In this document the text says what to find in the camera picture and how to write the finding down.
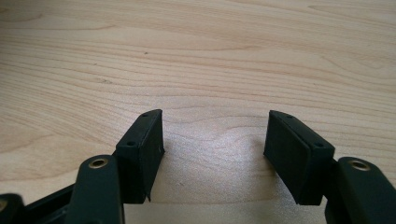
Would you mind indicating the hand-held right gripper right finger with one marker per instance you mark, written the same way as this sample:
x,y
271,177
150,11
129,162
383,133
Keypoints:
x,y
295,158

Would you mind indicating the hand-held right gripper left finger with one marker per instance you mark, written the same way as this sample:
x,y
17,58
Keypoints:
x,y
140,155

